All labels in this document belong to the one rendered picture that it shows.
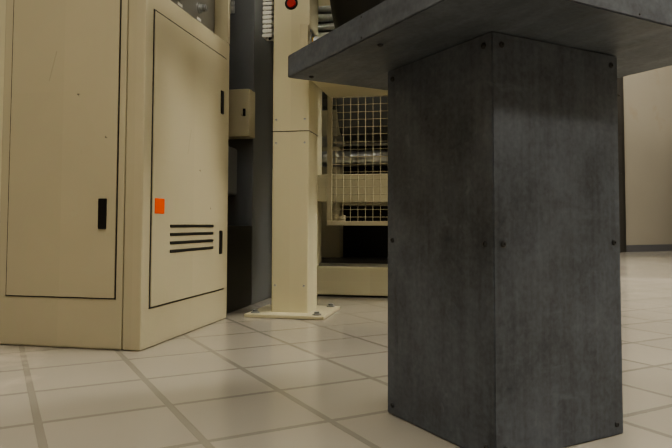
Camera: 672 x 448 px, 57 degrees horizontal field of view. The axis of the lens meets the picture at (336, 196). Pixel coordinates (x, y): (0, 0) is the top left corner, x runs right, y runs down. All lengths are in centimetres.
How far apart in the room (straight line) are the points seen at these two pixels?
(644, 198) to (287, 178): 651
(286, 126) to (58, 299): 92
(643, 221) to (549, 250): 731
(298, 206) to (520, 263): 132
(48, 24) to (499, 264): 132
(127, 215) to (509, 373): 103
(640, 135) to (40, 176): 731
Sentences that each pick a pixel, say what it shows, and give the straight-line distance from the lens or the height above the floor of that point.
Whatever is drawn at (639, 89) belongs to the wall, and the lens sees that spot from 834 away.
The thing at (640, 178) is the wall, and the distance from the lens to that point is 819.
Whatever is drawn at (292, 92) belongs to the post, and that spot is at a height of 75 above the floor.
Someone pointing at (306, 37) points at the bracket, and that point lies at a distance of 206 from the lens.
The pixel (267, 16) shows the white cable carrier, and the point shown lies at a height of 102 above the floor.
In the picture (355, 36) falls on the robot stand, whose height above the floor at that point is 57.
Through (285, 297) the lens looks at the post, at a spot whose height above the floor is 6.
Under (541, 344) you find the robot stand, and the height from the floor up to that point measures 14.
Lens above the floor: 30
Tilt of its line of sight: 3 degrees up
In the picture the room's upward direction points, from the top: straight up
